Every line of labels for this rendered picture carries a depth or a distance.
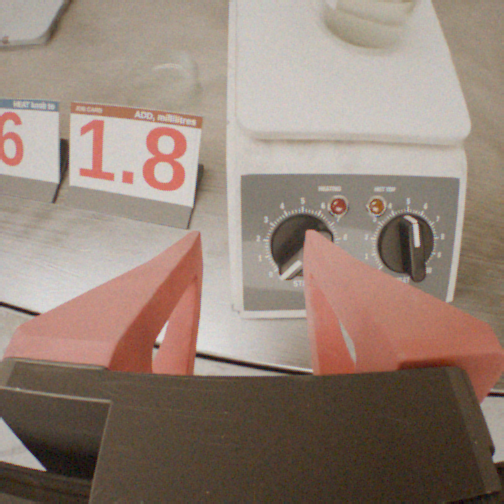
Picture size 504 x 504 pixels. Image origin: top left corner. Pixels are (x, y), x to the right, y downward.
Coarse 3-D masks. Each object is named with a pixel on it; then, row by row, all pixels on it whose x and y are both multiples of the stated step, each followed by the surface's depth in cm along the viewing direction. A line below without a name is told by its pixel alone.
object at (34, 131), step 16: (0, 112) 25; (16, 112) 24; (32, 112) 24; (48, 112) 24; (0, 128) 25; (16, 128) 25; (32, 128) 25; (48, 128) 25; (0, 144) 26; (16, 144) 25; (32, 144) 25; (48, 144) 25; (0, 160) 26; (16, 160) 26; (32, 160) 26; (48, 160) 26
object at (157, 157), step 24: (96, 120) 24; (120, 120) 24; (96, 144) 25; (120, 144) 25; (144, 144) 24; (168, 144) 24; (192, 144) 24; (96, 168) 26; (120, 168) 25; (144, 168) 25; (168, 168) 25; (168, 192) 26
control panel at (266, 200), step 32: (256, 192) 20; (288, 192) 20; (320, 192) 20; (352, 192) 20; (384, 192) 20; (416, 192) 20; (448, 192) 20; (256, 224) 21; (352, 224) 21; (384, 224) 21; (448, 224) 21; (256, 256) 21; (448, 256) 21; (256, 288) 22; (288, 288) 22
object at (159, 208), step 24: (72, 120) 24; (72, 144) 25; (72, 168) 26; (192, 168) 25; (72, 192) 26; (96, 192) 26; (120, 192) 26; (144, 192) 26; (192, 192) 26; (120, 216) 26; (144, 216) 26; (168, 216) 26
